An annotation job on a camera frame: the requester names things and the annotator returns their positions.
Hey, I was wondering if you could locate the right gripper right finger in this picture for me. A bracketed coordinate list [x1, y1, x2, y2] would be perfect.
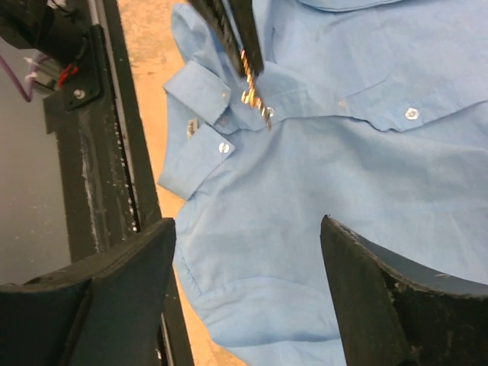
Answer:
[320, 216, 487, 365]

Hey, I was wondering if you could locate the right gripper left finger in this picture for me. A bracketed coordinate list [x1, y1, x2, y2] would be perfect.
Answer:
[1, 218, 175, 365]

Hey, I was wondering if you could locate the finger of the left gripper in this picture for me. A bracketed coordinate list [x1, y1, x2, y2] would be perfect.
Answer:
[188, 0, 246, 77]
[229, 0, 264, 75]

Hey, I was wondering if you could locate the silver leaf brooch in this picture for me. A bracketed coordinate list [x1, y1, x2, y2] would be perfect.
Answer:
[240, 50, 273, 130]

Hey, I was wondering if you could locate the blue button shirt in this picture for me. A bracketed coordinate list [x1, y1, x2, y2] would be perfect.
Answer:
[159, 1, 487, 365]

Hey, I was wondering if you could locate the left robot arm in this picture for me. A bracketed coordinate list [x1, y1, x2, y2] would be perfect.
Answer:
[1, 1, 264, 77]

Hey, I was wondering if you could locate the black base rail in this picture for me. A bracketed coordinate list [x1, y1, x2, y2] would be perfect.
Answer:
[45, 1, 194, 365]

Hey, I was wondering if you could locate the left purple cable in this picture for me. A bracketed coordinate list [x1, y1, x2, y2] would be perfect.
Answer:
[0, 53, 34, 104]

